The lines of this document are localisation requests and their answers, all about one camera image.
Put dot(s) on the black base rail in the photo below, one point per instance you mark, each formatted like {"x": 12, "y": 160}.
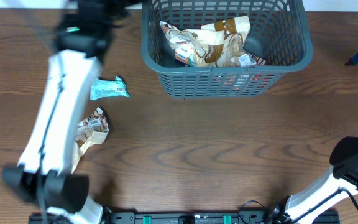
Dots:
{"x": 245, "y": 216}

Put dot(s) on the orange pasta packet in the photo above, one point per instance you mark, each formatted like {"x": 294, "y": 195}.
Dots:
{"x": 256, "y": 60}

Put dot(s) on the beige snack bag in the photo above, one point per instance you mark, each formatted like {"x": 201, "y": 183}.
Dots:
{"x": 235, "y": 31}
{"x": 208, "y": 44}

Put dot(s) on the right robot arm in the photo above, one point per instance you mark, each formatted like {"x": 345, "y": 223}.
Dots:
{"x": 340, "y": 181}

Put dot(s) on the teal snack packet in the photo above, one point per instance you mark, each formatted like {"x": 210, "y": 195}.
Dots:
{"x": 108, "y": 88}

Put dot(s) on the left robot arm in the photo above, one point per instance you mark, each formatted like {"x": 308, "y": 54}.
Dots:
{"x": 44, "y": 173}

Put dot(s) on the tissue multipack box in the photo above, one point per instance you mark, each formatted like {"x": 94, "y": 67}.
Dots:
{"x": 186, "y": 55}

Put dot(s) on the grey plastic basket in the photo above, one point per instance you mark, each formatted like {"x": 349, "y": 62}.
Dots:
{"x": 279, "y": 34}

